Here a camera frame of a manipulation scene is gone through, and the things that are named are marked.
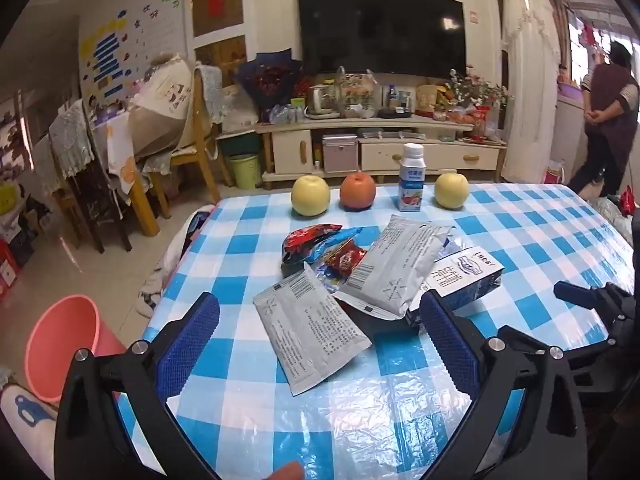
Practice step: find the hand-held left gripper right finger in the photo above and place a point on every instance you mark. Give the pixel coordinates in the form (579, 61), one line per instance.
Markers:
(450, 340)

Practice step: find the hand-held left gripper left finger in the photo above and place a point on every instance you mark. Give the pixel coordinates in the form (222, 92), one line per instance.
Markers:
(192, 337)

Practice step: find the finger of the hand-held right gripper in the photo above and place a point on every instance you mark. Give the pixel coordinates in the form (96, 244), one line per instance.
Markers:
(575, 291)
(590, 360)

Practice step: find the blue white milk carton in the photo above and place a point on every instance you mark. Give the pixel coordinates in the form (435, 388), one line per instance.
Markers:
(467, 275)

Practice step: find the clear plastic wrapper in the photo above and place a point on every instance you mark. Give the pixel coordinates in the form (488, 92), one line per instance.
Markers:
(452, 247)

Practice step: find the silver foil packet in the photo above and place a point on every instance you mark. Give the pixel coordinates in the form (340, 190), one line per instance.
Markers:
(310, 330)
(395, 265)

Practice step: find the pink plastic bin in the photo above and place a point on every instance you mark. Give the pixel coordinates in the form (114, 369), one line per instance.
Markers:
(65, 330)

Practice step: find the small red candy wrapper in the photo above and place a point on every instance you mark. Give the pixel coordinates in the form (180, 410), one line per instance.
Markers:
(345, 260)

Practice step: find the red snack wrapper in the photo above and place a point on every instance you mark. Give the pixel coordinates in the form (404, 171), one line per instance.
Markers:
(305, 242)

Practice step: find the person's left hand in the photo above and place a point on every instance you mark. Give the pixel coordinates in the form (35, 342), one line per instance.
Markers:
(287, 472)

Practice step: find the cat print stool cushion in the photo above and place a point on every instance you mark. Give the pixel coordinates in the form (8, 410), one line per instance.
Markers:
(150, 285)

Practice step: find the blue checkered tablecloth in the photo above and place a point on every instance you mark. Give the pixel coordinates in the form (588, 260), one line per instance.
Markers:
(525, 240)

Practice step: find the yellow apple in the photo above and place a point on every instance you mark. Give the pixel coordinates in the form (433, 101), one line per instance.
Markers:
(310, 196)
(451, 190)

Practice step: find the wooden dining table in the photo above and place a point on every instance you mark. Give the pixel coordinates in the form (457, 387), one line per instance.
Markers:
(135, 195)

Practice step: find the white milk bottle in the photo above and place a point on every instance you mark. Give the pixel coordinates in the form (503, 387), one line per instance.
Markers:
(412, 180)

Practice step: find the green plastic bin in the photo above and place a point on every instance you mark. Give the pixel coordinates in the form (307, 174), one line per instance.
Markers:
(246, 172)

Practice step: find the orange fruit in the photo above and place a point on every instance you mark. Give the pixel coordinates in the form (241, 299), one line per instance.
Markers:
(358, 191)

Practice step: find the dark wooden chair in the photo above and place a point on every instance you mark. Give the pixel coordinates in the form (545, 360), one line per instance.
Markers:
(90, 190)

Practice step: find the white cloth with blue print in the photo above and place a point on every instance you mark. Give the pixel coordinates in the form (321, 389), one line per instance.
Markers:
(25, 425)

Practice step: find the cream television cabinet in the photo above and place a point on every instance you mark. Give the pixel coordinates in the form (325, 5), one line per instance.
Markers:
(400, 155)

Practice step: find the red cardboard boxes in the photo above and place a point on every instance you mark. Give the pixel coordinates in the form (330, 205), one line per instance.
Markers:
(7, 267)

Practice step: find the white lace covered appliance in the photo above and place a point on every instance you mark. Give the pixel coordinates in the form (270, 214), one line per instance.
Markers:
(530, 85)

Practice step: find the pink storage box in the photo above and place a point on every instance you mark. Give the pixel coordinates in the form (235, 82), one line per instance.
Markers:
(340, 154)

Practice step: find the artificial flower arrangement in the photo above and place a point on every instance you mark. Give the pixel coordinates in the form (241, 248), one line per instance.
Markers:
(477, 87)

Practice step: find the large beige printed bag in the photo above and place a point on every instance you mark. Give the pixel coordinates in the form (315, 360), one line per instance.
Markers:
(157, 110)

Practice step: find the yellow paper bag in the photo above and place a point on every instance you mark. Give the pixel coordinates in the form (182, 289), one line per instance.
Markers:
(7, 200)

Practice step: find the glass fish tank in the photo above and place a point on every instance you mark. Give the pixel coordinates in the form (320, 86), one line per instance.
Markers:
(356, 92)

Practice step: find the white electric kettle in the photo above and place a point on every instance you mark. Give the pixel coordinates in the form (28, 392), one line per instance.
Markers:
(319, 101)

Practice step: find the dark wrapped flower bouquet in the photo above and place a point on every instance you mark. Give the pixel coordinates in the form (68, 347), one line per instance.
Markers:
(267, 80)

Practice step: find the black flat television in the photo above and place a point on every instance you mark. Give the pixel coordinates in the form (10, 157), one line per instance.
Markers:
(380, 30)

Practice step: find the wall poster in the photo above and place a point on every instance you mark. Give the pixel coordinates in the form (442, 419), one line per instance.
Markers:
(120, 55)

